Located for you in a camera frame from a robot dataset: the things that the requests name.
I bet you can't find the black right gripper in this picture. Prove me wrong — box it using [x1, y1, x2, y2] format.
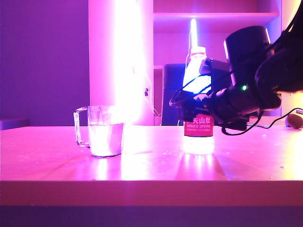
[179, 80, 283, 125]

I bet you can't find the clear water bottle red label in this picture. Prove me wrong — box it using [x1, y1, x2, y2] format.
[182, 46, 215, 156]

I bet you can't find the dark blue chair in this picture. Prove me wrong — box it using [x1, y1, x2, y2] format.
[161, 63, 190, 126]

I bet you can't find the small glowing light stick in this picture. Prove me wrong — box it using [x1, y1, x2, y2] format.
[190, 18, 198, 50]

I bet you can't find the tall bright light tube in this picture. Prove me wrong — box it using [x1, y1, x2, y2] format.
[115, 0, 143, 126]

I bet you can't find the black looped gripper cable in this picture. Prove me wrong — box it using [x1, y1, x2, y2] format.
[169, 74, 213, 110]

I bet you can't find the thin white cable by tube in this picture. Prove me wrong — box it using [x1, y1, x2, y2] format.
[141, 54, 163, 117]

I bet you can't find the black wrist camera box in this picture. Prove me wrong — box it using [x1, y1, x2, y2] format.
[198, 58, 232, 79]

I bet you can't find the black cable under gripper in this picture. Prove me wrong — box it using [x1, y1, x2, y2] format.
[221, 110, 265, 136]

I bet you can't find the white cable with inline switch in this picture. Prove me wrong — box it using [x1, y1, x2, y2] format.
[177, 32, 192, 126]

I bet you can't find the black cable on table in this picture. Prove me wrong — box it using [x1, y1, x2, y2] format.
[257, 107, 303, 130]

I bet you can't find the clear glass mug with handle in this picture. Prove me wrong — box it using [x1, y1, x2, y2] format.
[73, 105, 125, 158]

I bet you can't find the open wall shelf unit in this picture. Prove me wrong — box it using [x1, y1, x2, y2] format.
[89, 0, 297, 126]

